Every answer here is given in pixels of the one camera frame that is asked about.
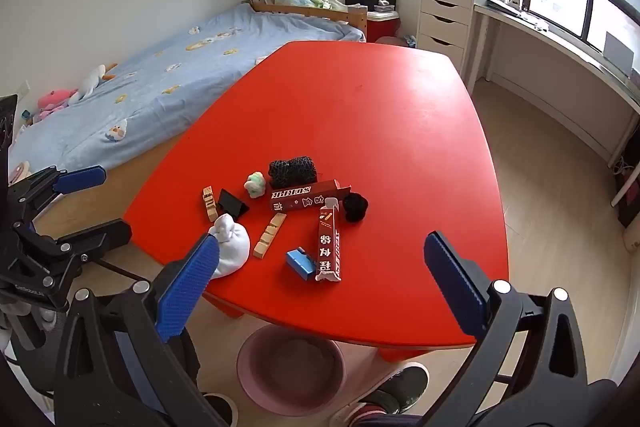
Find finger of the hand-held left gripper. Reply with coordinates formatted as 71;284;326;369
17;218;133;265
9;165;107;220

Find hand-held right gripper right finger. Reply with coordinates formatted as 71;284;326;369
424;231;608;427

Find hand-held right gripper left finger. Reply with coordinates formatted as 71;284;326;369
54;232;226;427

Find white cloth bundle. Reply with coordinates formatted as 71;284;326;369
208;214;251;279

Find short wooden block strip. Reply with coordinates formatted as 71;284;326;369
202;187;220;223

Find small black triangular stand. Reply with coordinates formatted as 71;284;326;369
218;189;250;221

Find long wooden block strip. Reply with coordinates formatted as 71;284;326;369
253;213;288;259

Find small blue box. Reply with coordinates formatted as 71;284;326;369
286;247;317;281

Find black fuzzy ball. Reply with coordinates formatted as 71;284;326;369
342;193;370;223

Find brown printed box red label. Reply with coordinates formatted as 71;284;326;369
315;202;345;283

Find pink waste bin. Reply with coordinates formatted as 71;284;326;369
236;325;347;419

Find long brown printed box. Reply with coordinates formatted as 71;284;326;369
269;180;352;212

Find black mesh bundle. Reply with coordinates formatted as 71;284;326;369
268;155;319;188

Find pink plush toy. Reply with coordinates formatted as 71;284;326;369
34;89;78;120

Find white goose plush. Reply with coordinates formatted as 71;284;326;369
69;63;118;104

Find person's grey shoe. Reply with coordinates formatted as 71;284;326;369
357;366;430;418

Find bed with blue sheet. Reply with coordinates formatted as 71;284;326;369
7;2;368;172

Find white window desk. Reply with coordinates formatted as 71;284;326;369
470;0;640;170

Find white drawer cabinet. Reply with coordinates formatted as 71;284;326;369
416;0;476;80

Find red and white cooler box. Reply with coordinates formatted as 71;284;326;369
366;9;400;44

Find wooden bed frame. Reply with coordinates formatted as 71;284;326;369
249;0;369;42

